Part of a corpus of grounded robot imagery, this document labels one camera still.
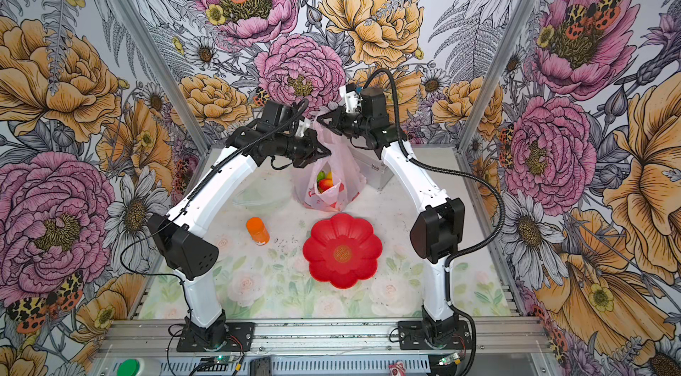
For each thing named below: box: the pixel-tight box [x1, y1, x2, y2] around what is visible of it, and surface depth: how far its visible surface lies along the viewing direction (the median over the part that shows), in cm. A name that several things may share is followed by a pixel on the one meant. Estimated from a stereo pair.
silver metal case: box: [358, 151, 394, 191], surface depth 103 cm
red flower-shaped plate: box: [302, 213, 384, 290], surface depth 92 cm
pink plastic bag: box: [293, 122, 368, 212], surface depth 85 cm
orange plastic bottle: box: [245, 216, 271, 246], surface depth 90 cm
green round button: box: [117, 358, 141, 376], surface depth 63 cm
